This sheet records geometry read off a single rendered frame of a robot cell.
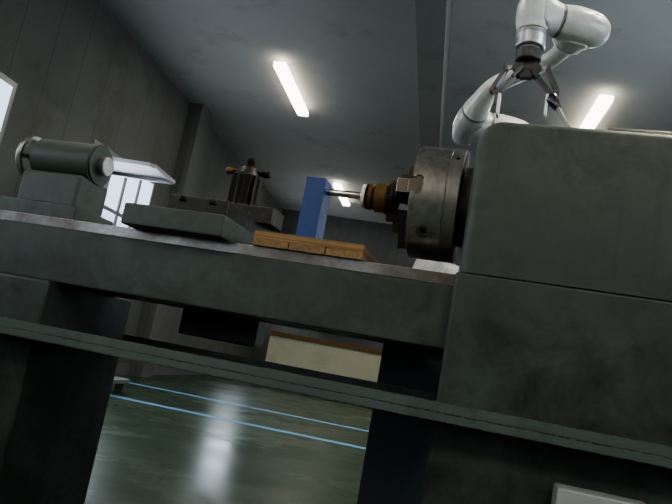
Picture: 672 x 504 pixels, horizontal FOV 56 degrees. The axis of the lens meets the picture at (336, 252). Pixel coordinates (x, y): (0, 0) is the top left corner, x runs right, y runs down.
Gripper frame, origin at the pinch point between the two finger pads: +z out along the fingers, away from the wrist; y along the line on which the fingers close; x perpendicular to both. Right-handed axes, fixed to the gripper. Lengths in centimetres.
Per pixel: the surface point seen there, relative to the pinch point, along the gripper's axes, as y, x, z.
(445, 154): 15.9, 22.8, 22.6
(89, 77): 398, -241, -130
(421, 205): 19, 26, 38
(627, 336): -31, 29, 64
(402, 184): 25.4, 25.6, 32.6
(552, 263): -14, 30, 50
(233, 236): 68, 31, 52
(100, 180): 126, 20, 37
